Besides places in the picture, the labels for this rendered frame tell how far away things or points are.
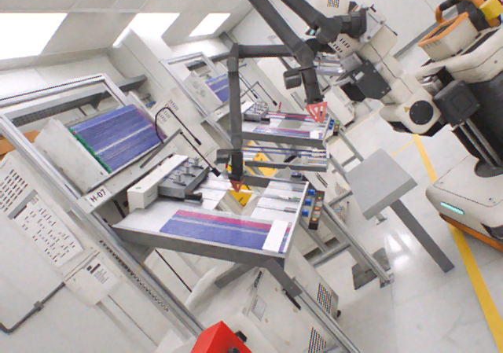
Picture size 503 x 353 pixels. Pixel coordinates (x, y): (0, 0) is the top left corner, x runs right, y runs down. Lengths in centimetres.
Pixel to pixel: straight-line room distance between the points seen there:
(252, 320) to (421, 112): 111
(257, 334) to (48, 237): 99
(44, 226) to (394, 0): 838
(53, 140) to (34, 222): 37
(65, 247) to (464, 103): 177
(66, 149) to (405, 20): 825
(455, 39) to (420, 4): 747
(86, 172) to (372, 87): 124
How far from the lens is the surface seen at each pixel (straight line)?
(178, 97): 298
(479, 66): 172
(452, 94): 173
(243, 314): 165
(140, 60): 527
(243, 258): 147
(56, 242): 189
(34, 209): 188
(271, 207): 178
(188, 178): 191
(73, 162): 178
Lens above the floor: 119
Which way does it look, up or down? 6 degrees down
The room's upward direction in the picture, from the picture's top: 41 degrees counter-clockwise
